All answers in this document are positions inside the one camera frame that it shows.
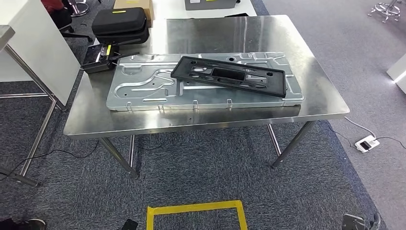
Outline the stainless steel workbench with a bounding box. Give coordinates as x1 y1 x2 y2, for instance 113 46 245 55
63 14 351 179

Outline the stamped grey metal plate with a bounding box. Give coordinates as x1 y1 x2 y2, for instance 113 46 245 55
105 51 305 112

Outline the thin black floor cable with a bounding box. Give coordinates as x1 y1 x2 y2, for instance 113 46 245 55
327 125 359 150

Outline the chrome stool base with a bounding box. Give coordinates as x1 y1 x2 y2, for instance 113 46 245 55
68 0 90 17
368 0 402 24

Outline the black controller cable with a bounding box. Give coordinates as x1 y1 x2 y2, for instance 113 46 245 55
0 141 101 183

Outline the black zippered hard case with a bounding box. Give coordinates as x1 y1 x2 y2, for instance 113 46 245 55
92 7 150 46

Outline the white power cable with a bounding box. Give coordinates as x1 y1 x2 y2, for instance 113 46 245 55
344 116 377 139

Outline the black device with yellow label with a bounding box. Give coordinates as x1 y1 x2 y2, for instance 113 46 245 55
80 44 140 75

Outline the steel table with white panel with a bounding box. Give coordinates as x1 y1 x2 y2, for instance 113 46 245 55
0 0 82 187

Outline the person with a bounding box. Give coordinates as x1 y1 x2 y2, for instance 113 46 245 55
0 217 47 230
41 0 74 31

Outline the white power strip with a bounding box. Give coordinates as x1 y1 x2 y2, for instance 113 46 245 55
354 135 381 154

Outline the black plastic panel part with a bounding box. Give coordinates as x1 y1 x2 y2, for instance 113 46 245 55
170 56 287 99

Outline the white furniture block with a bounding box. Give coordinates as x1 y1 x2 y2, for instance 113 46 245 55
386 52 406 94

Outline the black office chair base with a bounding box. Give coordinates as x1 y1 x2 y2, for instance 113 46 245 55
60 27 93 43

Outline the grey flat box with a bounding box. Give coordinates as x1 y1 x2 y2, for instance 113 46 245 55
184 0 238 12

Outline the person's left shoe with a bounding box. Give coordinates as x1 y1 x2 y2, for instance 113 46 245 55
19 218 47 230

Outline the black power cable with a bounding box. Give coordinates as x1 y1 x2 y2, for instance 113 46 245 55
372 136 406 150

